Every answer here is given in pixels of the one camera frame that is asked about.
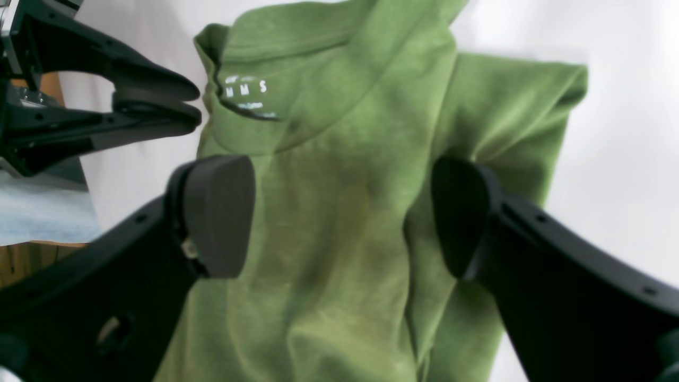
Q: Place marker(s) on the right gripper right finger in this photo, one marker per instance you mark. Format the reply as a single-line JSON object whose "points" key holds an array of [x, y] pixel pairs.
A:
{"points": [[572, 311]]}

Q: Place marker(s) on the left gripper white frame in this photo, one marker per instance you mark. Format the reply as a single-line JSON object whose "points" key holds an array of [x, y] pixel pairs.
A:
{"points": [[47, 40]]}

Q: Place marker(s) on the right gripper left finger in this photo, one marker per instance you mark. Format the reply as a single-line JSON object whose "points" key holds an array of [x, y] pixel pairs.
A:
{"points": [[108, 311]]}

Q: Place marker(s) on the olive green t-shirt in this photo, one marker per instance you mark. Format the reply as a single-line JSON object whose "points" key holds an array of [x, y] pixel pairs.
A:
{"points": [[343, 108]]}

